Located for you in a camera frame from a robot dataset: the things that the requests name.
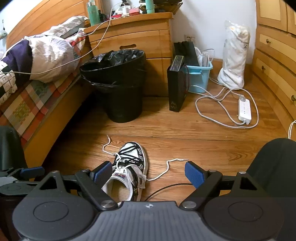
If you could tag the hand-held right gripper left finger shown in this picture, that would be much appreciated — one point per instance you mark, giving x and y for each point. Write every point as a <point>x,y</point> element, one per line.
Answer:
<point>103,173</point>

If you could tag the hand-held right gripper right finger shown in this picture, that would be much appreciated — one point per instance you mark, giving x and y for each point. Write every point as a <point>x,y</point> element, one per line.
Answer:
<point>194,175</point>

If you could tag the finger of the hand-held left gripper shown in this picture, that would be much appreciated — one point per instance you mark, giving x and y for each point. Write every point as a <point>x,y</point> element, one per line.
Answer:
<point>32,172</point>

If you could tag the white shoelace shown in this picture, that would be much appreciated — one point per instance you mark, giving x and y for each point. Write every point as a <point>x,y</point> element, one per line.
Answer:
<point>178,159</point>

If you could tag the white and black sneaker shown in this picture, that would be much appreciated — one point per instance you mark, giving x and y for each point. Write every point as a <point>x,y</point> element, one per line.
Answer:
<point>129,183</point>

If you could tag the black shoelace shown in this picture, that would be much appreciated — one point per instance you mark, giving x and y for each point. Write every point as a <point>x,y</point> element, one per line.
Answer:
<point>129,151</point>

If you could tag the wooden bed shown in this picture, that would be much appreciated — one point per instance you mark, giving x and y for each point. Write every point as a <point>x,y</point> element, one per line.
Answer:
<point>57,120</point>

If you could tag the checked bedsheet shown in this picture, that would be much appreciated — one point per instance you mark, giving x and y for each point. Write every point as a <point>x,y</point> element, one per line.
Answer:
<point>27,106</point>

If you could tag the black trash bin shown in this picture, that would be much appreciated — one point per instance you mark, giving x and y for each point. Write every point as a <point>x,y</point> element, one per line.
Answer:
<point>124,102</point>

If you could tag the black paper bag gold emblem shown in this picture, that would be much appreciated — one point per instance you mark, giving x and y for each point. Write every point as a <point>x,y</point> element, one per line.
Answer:
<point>177,92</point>

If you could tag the person's right leg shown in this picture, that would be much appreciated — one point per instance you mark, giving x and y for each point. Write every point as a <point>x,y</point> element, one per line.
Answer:
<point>277,162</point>

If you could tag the light blue plastic bin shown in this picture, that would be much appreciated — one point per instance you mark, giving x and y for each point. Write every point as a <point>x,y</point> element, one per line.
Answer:
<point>198,81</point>

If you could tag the black patterned box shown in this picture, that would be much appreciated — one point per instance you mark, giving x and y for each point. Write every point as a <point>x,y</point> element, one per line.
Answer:
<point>177,63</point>

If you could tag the black bin liner bag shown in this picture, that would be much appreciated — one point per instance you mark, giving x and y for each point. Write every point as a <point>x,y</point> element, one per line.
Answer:
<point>115,60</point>

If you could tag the white purple patterned quilt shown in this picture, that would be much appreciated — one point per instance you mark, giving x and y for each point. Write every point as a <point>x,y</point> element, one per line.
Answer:
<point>50,55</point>

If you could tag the large white plastic bag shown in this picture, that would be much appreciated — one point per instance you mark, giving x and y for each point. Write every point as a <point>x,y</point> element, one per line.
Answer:
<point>233,62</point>

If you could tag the plain black paper bag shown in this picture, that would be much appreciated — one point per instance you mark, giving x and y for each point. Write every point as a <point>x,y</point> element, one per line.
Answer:
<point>187,51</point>

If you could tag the wooden nightstand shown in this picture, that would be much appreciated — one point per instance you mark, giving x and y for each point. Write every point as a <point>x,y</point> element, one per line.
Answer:
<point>143,39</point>

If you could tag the wooden drawer cabinet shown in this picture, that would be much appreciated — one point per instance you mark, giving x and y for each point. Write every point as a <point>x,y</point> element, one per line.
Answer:
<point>272,58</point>

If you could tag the patterned pillow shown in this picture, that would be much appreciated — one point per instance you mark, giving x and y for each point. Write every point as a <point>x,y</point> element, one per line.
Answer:
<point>69,25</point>

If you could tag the green bottle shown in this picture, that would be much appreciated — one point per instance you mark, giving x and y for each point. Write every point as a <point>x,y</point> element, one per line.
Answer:
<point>93,14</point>

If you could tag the pink box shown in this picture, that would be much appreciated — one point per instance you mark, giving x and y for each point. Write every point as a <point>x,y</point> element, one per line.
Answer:
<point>134,12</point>

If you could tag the dark wicker tray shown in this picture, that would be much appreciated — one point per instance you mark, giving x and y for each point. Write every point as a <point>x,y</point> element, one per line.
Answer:
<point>168,5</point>

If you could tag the teal bottle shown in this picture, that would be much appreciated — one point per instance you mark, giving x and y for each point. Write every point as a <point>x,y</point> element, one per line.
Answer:
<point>149,7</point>

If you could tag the white wall outlet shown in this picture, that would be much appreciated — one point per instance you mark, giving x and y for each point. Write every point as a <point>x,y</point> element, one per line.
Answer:
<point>189,38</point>

